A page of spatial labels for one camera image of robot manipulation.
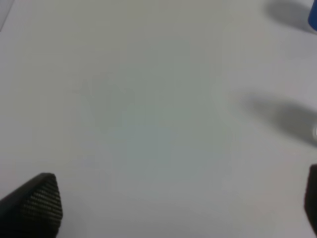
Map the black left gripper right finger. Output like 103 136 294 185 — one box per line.
304 164 317 235

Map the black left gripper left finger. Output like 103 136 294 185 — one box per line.
0 173 63 238

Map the clear plastic water bottle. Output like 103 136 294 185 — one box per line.
312 125 317 142

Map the blue sleeved paper cup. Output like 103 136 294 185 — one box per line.
308 0 317 31

